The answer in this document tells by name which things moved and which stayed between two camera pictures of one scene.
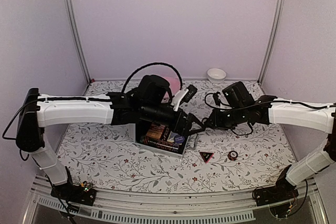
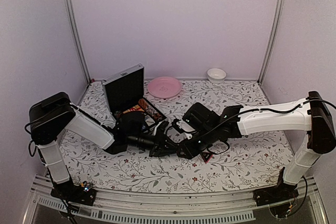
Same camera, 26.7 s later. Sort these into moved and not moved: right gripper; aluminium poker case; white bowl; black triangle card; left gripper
Moved: left gripper; aluminium poker case; right gripper
Not moved: white bowl; black triangle card
